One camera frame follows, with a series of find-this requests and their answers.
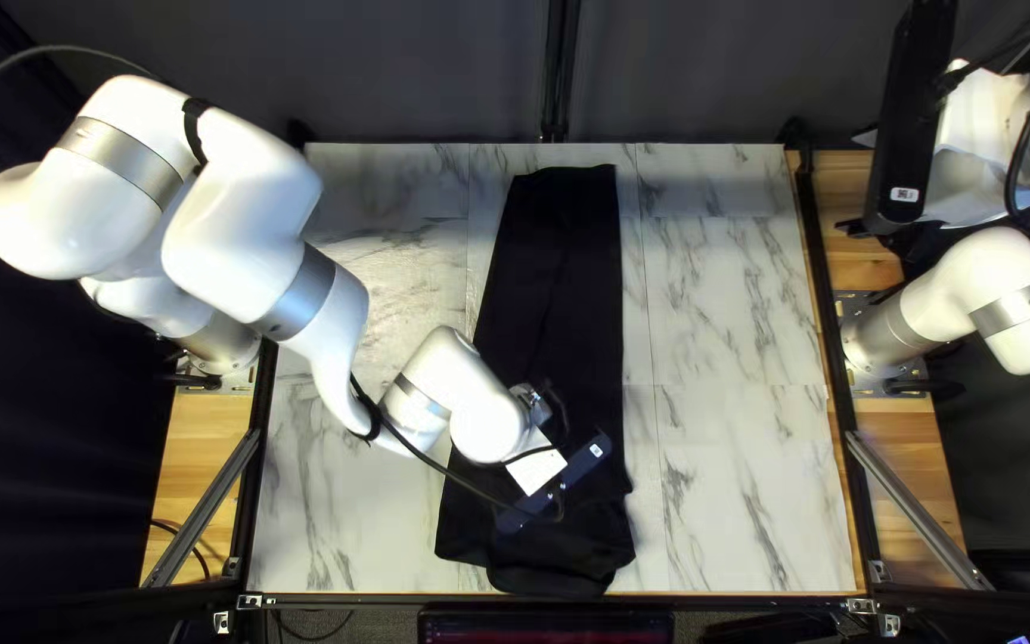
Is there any black cable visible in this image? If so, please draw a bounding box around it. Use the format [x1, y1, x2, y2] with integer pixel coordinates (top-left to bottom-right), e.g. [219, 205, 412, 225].
[276, 611, 357, 643]
[933, 0, 1030, 301]
[148, 517, 213, 581]
[0, 45, 159, 175]
[347, 374, 567, 524]

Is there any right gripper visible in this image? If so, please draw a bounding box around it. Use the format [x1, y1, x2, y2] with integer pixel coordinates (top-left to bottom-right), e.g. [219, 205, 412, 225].
[924, 61, 1030, 229]

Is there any black frame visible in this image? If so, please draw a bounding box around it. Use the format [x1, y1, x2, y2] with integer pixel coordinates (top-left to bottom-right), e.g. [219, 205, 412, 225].
[139, 0, 1030, 644]

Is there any laptop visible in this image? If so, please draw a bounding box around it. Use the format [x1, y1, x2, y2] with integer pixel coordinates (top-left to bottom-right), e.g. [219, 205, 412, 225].
[417, 605, 678, 644]

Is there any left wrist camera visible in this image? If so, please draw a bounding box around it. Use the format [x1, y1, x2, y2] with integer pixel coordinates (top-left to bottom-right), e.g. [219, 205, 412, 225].
[495, 434, 615, 534]

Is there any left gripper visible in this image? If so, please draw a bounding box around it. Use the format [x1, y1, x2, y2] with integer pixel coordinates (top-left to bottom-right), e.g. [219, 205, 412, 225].
[504, 442, 570, 499]

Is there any black t-shirt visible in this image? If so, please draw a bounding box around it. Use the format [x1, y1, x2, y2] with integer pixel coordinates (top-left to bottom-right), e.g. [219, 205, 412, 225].
[435, 163, 638, 597]

